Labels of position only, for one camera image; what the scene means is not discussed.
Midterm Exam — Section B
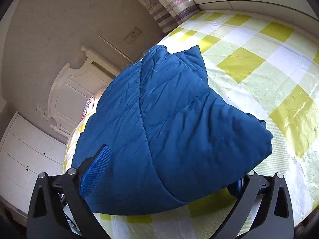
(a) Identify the striped printed curtain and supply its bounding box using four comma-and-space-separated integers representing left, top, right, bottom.
139, 0, 200, 33

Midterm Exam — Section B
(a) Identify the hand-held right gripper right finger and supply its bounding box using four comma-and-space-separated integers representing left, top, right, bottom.
214, 170, 295, 239

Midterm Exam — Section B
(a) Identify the printed pillow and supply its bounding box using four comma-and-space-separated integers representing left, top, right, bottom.
80, 96, 95, 122

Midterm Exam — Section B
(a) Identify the white wooden headboard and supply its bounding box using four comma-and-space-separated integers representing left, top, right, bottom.
48, 45, 120, 139

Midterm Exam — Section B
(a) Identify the wall socket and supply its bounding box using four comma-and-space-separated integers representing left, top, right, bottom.
124, 27, 143, 45

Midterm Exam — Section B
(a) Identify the yellow checked bed sheet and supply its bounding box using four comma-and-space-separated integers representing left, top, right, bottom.
62, 10, 319, 239

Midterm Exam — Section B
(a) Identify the blue down jacket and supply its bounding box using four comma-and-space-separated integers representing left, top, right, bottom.
71, 44, 274, 216

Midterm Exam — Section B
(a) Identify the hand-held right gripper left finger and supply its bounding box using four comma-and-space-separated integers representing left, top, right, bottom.
27, 144, 112, 239

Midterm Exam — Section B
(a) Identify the white wardrobe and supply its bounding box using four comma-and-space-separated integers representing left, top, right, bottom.
0, 111, 67, 220

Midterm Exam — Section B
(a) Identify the cream pillow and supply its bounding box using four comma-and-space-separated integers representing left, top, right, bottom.
93, 89, 106, 111

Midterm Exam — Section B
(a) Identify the thin metal pole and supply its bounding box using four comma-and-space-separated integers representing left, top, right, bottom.
98, 36, 135, 63

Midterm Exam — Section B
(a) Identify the white window sill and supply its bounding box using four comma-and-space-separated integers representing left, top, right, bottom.
191, 0, 316, 13

